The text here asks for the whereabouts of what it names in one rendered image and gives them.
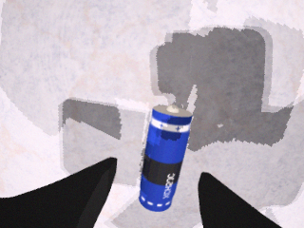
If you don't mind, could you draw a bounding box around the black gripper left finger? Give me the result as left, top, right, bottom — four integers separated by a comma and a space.
0, 157, 118, 228

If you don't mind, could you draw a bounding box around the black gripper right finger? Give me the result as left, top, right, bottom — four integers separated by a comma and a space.
198, 171, 282, 228

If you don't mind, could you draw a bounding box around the blue cylindrical battery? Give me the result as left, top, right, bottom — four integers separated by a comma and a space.
138, 104, 193, 212

